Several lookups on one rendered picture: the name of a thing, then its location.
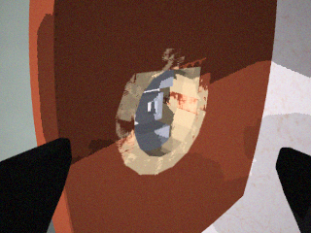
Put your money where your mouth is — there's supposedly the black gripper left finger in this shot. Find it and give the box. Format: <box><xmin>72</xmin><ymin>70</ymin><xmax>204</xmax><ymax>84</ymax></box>
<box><xmin>0</xmin><ymin>138</ymin><xmax>72</xmax><ymax>233</ymax></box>

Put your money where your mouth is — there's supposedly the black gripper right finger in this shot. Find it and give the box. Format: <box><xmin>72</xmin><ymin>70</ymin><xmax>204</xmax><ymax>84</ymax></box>
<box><xmin>276</xmin><ymin>148</ymin><xmax>311</xmax><ymax>233</ymax></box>

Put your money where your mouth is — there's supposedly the brown wooden door slab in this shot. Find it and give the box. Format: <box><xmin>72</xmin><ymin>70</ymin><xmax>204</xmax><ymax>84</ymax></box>
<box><xmin>29</xmin><ymin>0</ymin><xmax>277</xmax><ymax>233</ymax></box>

